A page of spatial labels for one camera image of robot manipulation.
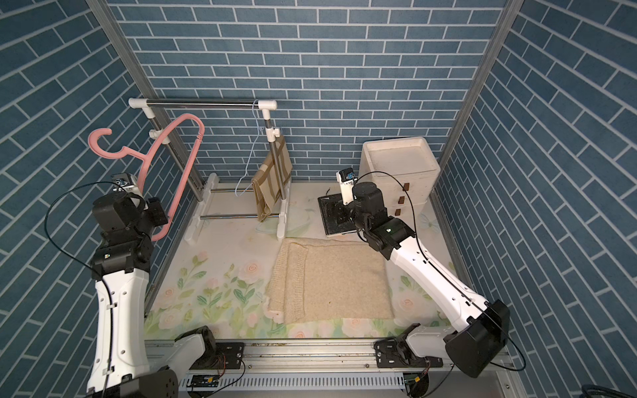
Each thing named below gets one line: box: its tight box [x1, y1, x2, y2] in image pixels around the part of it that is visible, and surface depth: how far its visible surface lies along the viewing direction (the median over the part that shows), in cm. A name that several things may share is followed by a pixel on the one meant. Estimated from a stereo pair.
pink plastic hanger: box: [87, 113, 205, 243], surface depth 66 cm
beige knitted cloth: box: [265, 237, 395, 325], surface depth 88 cm
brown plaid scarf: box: [250, 134, 293, 223], surface depth 90 cm
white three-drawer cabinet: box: [358, 136, 441, 228], surface depth 98 cm
